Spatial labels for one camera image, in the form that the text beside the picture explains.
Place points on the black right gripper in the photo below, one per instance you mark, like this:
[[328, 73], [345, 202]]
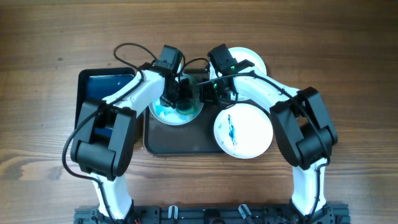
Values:
[[206, 97]]

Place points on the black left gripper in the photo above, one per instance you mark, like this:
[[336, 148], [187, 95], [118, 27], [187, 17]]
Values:
[[186, 95]]

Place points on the green yellow sponge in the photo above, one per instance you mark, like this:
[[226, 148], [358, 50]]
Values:
[[185, 107]]

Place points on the white plate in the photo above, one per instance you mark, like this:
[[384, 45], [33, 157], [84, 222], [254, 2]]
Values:
[[240, 54], [243, 131], [170, 116]]

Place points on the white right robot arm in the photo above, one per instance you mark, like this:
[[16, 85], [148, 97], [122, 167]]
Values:
[[302, 126]]

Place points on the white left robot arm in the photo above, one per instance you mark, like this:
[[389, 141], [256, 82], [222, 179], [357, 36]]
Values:
[[109, 104]]

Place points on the dark brown serving tray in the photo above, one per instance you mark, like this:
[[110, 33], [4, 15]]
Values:
[[193, 138]]

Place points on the black tub of blue water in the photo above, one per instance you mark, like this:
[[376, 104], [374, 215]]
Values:
[[99, 83]]

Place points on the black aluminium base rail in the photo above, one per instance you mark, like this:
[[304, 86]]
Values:
[[278, 214]]

